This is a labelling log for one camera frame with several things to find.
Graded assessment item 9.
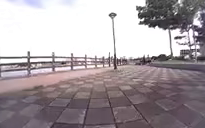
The street lamp pole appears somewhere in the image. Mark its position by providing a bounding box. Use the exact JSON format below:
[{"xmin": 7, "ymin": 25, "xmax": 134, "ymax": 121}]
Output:
[{"xmin": 108, "ymin": 12, "xmax": 119, "ymax": 70}]

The checkered paved path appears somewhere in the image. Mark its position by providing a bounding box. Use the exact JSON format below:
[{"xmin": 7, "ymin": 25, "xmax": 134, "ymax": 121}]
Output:
[{"xmin": 0, "ymin": 64, "xmax": 205, "ymax": 128}]

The bush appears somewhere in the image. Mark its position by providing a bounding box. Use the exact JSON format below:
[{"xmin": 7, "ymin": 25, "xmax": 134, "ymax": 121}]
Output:
[{"xmin": 155, "ymin": 53, "xmax": 170, "ymax": 62}]

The water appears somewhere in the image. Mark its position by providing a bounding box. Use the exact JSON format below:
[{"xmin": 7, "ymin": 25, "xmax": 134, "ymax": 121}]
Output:
[{"xmin": 0, "ymin": 64, "xmax": 104, "ymax": 80}]

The tall tree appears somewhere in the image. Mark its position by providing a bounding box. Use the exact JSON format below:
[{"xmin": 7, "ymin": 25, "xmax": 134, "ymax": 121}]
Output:
[{"xmin": 135, "ymin": 0, "xmax": 185, "ymax": 60}]

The grass verge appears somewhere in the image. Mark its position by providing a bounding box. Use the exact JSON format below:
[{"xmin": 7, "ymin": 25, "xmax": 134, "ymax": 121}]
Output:
[{"xmin": 149, "ymin": 59, "xmax": 205, "ymax": 66}]

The group of trees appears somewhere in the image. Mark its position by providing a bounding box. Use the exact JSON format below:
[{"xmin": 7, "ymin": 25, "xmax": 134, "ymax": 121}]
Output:
[{"xmin": 174, "ymin": 0, "xmax": 205, "ymax": 63}]

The wooden rail fence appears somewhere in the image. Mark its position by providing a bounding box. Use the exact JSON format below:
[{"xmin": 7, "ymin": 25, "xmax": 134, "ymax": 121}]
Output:
[{"xmin": 0, "ymin": 50, "xmax": 128, "ymax": 79}]

